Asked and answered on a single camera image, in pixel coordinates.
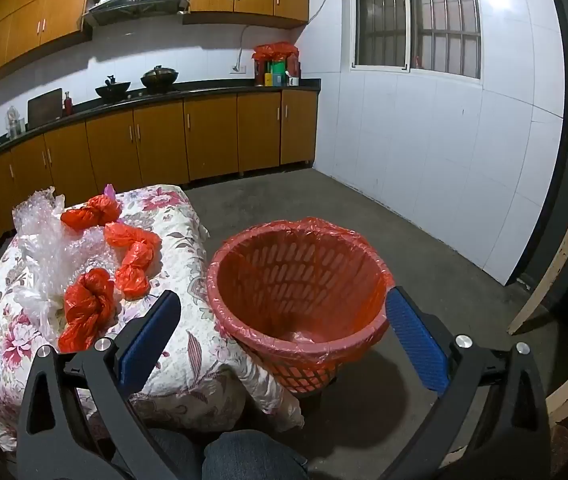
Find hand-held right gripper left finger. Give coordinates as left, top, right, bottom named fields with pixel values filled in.
left=16, top=290, right=182, bottom=480

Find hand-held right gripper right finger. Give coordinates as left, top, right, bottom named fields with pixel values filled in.
left=379, top=286, right=552, bottom=480

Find clear bubble wrap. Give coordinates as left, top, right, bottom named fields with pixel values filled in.
left=11, top=186, right=130, bottom=341

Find long red plastic bag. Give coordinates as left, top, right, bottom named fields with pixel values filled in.
left=104, top=222, right=163, bottom=302

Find red plastic waste basket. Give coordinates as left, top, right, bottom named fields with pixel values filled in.
left=206, top=217, right=396, bottom=395

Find knotted red plastic bag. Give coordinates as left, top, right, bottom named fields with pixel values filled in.
left=60, top=194, right=121, bottom=231

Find floral blanket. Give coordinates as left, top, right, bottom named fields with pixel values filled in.
left=0, top=184, right=305, bottom=453

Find person's leg in jeans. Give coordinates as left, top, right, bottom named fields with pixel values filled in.
left=203, top=430, right=310, bottom=480
left=146, top=427, right=206, bottom=480

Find glass jar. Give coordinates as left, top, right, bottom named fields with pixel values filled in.
left=6, top=106, right=26, bottom=138

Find wooden lower kitchen cabinets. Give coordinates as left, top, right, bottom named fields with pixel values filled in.
left=0, top=87, right=320, bottom=271

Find dark cutting board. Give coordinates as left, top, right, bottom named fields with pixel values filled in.
left=26, top=88, right=64, bottom=128

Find black kitchen countertop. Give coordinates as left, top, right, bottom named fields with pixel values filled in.
left=0, top=78, right=322, bottom=173

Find black wok with lid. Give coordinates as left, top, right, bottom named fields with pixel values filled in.
left=140, top=65, right=180, bottom=92

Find red bag on bottles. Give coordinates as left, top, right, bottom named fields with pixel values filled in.
left=253, top=42, right=299, bottom=63

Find barred window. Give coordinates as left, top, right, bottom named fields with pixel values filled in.
left=351, top=0, right=482, bottom=80

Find black wok with handle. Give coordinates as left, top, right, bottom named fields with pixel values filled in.
left=95, top=76, right=131, bottom=100

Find white wall cable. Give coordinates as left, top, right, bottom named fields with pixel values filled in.
left=236, top=0, right=355, bottom=68

